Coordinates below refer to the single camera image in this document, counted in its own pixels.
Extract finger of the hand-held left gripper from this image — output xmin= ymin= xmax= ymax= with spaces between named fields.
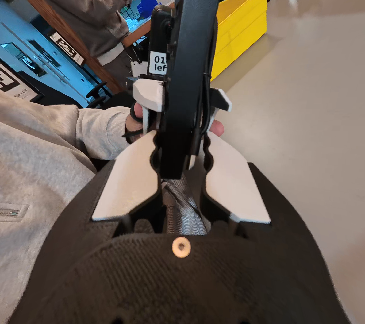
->
xmin=205 ymin=88 xmax=233 ymax=134
xmin=132 ymin=79 xmax=166 ymax=134

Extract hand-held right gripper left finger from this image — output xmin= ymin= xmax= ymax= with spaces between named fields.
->
xmin=91 ymin=131 xmax=163 ymax=222

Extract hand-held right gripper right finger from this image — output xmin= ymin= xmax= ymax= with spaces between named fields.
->
xmin=200 ymin=132 xmax=271 ymax=224

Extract black hub cable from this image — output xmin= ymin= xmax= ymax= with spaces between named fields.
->
xmin=187 ymin=72 xmax=214 ymax=171

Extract black usb hub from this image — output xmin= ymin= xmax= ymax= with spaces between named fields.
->
xmin=158 ymin=0 xmax=229 ymax=179

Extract yellow plastic bin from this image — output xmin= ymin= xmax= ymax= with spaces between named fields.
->
xmin=210 ymin=0 xmax=270 ymax=83

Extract person's left forearm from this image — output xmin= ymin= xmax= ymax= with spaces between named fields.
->
xmin=75 ymin=106 xmax=132 ymax=160

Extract person's left hand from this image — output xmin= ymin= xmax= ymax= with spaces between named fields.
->
xmin=125 ymin=102 xmax=225 ymax=143

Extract blue plastic bin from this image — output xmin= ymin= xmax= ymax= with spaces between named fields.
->
xmin=137 ymin=0 xmax=158 ymax=15

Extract black office chair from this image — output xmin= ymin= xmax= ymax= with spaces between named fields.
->
xmin=85 ymin=81 xmax=108 ymax=108

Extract person's grey striped trousers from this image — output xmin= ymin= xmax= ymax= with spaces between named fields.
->
xmin=161 ymin=179 xmax=212 ymax=236

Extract square marker tag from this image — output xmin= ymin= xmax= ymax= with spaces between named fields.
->
xmin=49 ymin=31 xmax=86 ymax=67

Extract person's grey hoodie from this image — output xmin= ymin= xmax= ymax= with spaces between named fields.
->
xmin=0 ymin=92 xmax=99 ymax=323

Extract framed marker sign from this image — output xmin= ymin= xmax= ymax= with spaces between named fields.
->
xmin=0 ymin=60 xmax=44 ymax=102

